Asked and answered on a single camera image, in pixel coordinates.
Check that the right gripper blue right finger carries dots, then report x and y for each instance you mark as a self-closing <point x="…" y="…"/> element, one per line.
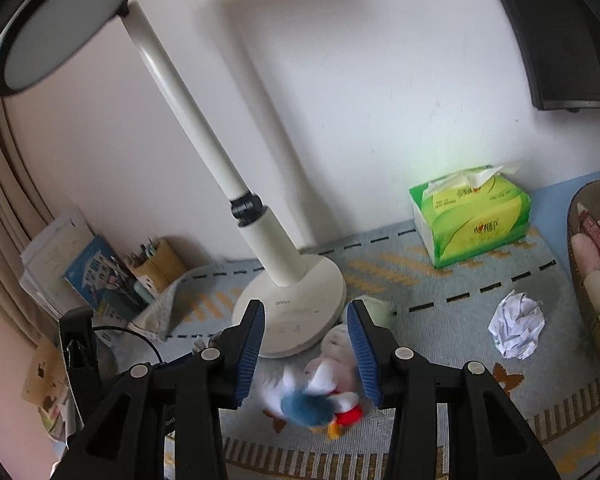
<point x="488" y="437"/>

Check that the green tissue box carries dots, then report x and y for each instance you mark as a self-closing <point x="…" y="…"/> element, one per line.
<point x="470" y="212"/>

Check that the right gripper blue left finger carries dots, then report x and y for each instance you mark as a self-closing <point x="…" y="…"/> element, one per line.
<point x="184" y="398"/>

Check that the brown pen holder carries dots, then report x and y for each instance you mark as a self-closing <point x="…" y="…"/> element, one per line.
<point x="156" y="266"/>

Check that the crumpled white paper ball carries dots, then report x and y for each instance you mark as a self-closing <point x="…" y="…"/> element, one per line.
<point x="516" y="325"/>

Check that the brown woven basket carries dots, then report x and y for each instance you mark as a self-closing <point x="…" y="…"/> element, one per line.
<point x="583" y="237"/>

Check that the white desk lamp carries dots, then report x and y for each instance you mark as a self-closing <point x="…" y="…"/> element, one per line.
<point x="303" y="295"/>

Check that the black wall television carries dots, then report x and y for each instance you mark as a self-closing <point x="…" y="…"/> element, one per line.
<point x="559" y="42"/>

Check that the patterned table mat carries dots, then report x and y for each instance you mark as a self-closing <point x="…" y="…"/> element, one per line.
<point x="444" y="315"/>

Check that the beige curtain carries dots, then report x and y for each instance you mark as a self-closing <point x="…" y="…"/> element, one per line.
<point x="23" y="215"/>

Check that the pink white plush toy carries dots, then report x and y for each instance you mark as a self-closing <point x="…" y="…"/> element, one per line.
<point x="337" y="354"/>

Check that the stack of books and papers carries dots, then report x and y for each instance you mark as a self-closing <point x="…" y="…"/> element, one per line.
<point x="67" y="266"/>

